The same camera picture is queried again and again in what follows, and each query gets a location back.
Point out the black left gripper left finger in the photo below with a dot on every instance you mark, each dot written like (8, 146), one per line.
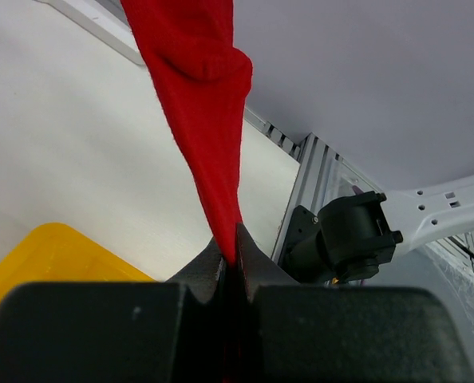
(116, 331)

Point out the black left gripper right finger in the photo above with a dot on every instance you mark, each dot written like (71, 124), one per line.
(308, 333)

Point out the red sock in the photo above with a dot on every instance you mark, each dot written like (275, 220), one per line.
(202, 82)

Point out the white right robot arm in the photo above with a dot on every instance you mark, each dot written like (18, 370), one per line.
(350, 237)

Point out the yellow plastic tray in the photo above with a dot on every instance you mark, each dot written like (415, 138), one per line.
(55, 252)

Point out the white metal drying rack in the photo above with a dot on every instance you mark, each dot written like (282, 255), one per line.
(106, 21)

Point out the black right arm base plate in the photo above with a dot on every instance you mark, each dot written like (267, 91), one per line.
(302, 225)

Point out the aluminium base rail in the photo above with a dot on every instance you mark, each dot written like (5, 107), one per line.
(323, 175)

